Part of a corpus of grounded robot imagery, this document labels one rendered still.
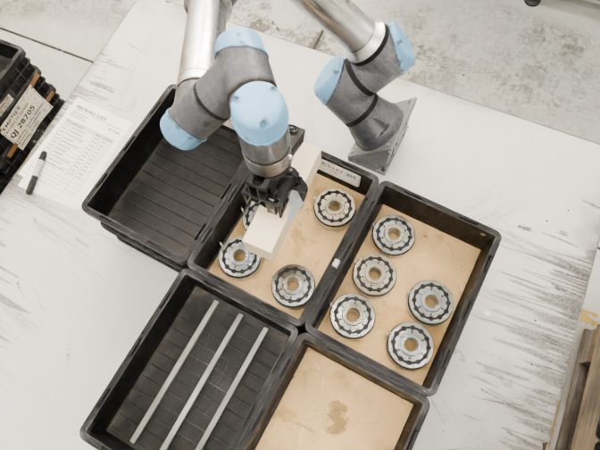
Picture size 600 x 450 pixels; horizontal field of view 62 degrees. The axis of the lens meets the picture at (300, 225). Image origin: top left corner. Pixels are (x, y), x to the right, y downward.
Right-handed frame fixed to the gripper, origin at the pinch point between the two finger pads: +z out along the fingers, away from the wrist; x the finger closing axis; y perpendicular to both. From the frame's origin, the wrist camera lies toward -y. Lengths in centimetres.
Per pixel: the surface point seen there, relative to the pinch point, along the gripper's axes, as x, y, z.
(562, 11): 59, -186, 110
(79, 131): -76, -10, 39
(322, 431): 24, 38, 26
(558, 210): 62, -40, 39
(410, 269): 29.6, -4.2, 26.0
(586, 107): 82, -134, 110
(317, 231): 5.4, -4.2, 26.0
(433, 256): 33.6, -9.3, 26.0
